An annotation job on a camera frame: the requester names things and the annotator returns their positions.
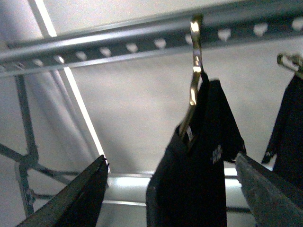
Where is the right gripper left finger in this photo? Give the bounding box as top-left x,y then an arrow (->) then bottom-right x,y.
18,155 -> 109,227

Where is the black printed t-shirt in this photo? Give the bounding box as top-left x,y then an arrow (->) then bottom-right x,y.
146,79 -> 246,227

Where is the grey perforated metal rack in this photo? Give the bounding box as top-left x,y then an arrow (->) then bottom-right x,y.
0,0 -> 303,216

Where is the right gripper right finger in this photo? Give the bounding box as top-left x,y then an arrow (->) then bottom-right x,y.
235,153 -> 303,227

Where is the metallic clothes hanger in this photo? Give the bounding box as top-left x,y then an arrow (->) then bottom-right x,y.
179,15 -> 204,145

